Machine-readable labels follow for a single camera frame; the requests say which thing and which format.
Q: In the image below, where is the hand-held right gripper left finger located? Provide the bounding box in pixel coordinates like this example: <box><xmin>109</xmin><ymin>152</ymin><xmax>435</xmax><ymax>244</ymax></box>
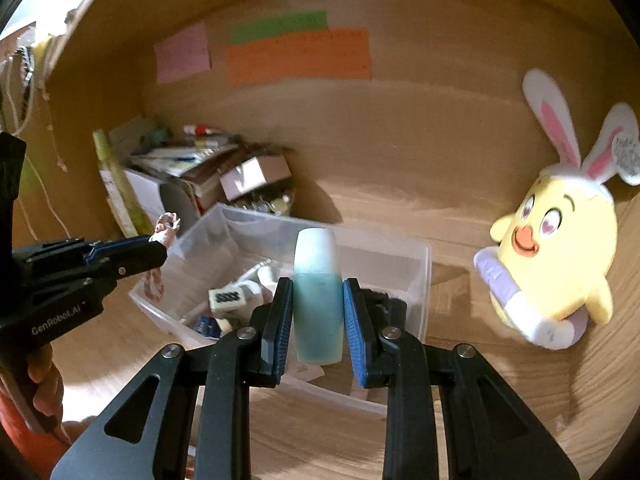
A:
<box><xmin>50</xmin><ymin>276</ymin><xmax>295</xmax><ymax>480</ymax></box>

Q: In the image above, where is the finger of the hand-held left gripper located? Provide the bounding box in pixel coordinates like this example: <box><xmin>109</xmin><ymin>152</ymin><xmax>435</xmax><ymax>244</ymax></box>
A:
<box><xmin>94</xmin><ymin>245</ymin><xmax>169</xmax><ymax>282</ymax></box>
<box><xmin>81</xmin><ymin>235</ymin><xmax>167</xmax><ymax>267</ymax></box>

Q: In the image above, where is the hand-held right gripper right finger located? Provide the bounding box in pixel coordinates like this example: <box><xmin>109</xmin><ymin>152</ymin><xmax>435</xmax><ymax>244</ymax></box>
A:
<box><xmin>342</xmin><ymin>276</ymin><xmax>582</xmax><ymax>480</ymax></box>

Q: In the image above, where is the teal bottle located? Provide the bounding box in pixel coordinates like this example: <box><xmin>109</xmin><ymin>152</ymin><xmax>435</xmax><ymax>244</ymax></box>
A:
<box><xmin>291</xmin><ymin>227</ymin><xmax>347</xmax><ymax>367</ymax></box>

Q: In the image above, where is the pink white braided bracelet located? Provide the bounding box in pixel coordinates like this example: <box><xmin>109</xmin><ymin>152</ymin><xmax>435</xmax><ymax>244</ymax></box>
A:
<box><xmin>142</xmin><ymin>211</ymin><xmax>182</xmax><ymax>303</ymax></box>

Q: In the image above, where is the clear plastic bin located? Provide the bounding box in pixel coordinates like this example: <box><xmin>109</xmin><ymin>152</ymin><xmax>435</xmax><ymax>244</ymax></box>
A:
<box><xmin>129</xmin><ymin>203</ymin><xmax>433</xmax><ymax>417</ymax></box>

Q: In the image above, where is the person's left hand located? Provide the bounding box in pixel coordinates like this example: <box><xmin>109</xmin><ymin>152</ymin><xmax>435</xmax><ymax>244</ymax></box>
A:
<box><xmin>26</xmin><ymin>344</ymin><xmax>67</xmax><ymax>437</ymax></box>

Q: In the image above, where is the white paper box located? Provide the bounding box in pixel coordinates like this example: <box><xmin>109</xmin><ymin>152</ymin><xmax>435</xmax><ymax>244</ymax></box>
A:
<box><xmin>99</xmin><ymin>166</ymin><xmax>202</xmax><ymax>242</ymax></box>

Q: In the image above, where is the cardboard box of clutter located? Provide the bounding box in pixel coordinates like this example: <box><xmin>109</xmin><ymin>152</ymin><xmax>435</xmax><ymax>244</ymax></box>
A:
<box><xmin>126</xmin><ymin>122</ymin><xmax>242</xmax><ymax>203</ymax></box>

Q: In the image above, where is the small cardboard box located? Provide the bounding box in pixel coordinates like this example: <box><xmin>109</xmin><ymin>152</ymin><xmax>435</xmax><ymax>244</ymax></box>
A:
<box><xmin>219</xmin><ymin>154</ymin><xmax>293</xmax><ymax>202</ymax></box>

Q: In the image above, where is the pink sticky note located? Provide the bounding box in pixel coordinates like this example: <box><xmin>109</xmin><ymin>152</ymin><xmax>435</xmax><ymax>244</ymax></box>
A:
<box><xmin>153</xmin><ymin>21</ymin><xmax>213</xmax><ymax>86</ymax></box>

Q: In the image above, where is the yellow chick plush toy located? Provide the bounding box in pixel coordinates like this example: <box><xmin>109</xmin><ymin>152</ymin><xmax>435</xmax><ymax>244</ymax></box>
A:
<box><xmin>473</xmin><ymin>68</ymin><xmax>640</xmax><ymax>352</ymax></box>

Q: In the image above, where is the orange sticky note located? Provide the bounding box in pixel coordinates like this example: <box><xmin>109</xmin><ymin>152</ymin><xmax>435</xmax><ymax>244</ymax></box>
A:
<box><xmin>224</xmin><ymin>28</ymin><xmax>373</xmax><ymax>87</ymax></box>

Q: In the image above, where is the green sticky note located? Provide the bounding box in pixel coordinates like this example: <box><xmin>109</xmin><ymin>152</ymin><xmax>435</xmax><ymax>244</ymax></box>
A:
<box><xmin>229</xmin><ymin>10</ymin><xmax>330</xmax><ymax>46</ymax></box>

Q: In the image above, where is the white cord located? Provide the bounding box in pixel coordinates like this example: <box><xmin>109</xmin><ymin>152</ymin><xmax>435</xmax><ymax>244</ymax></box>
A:
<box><xmin>0</xmin><ymin>10</ymin><xmax>76</xmax><ymax>241</ymax></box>

